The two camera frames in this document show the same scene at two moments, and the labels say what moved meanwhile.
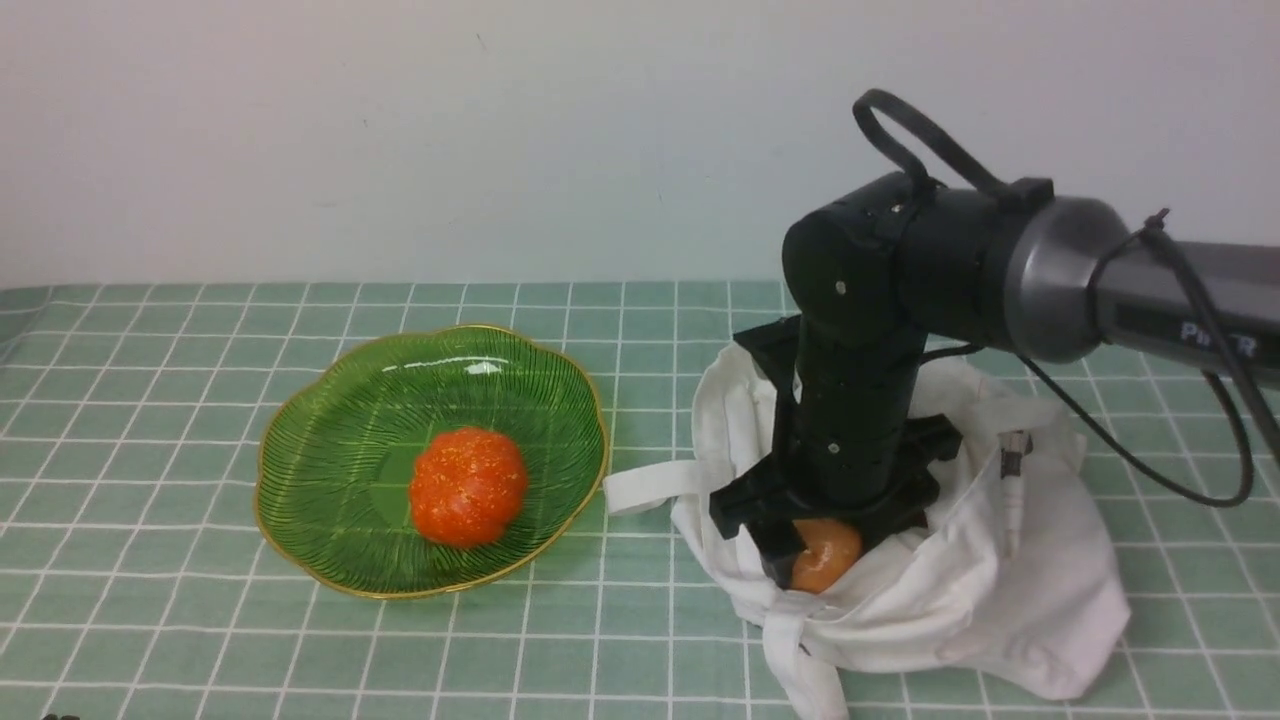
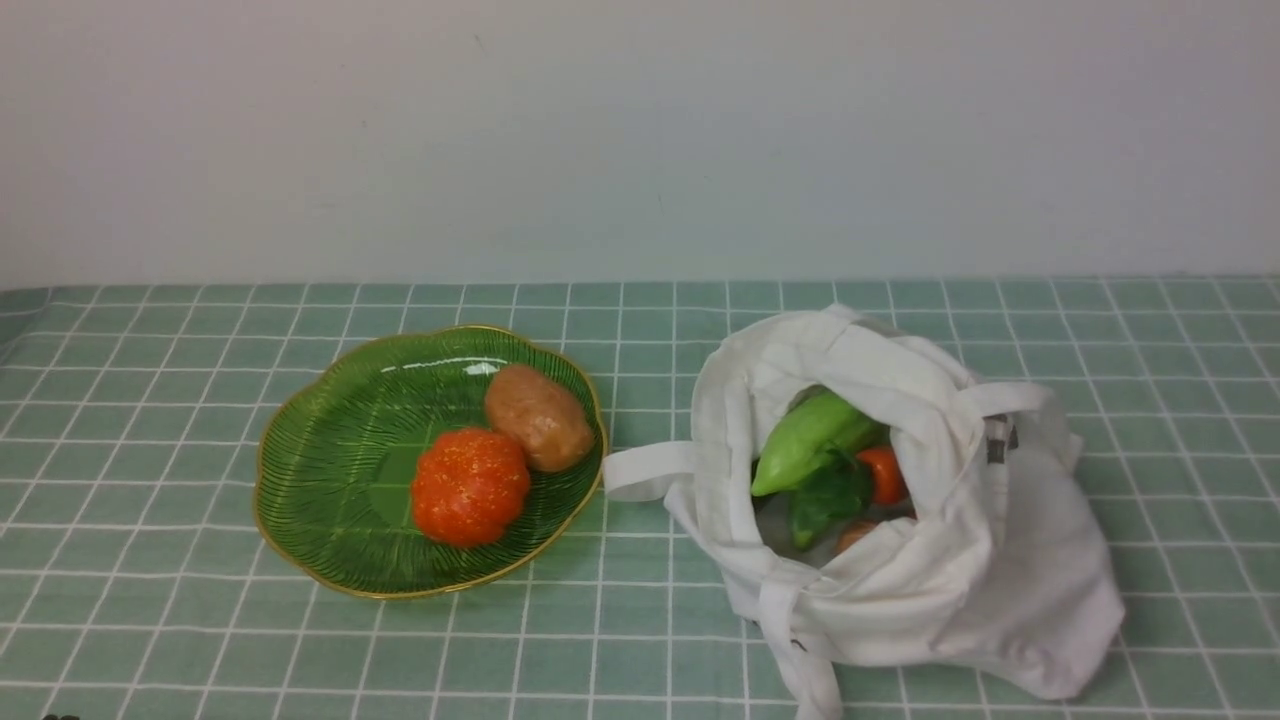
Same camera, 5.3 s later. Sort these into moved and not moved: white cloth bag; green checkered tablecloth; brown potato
Moved: brown potato
Not moved: green checkered tablecloth; white cloth bag
